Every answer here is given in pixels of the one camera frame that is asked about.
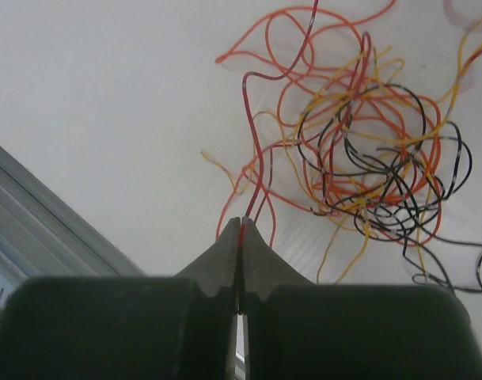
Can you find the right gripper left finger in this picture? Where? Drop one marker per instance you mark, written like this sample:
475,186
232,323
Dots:
146,327

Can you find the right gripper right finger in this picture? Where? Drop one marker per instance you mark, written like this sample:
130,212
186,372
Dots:
295,329

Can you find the aluminium rail frame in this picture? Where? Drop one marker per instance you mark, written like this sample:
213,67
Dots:
40,235

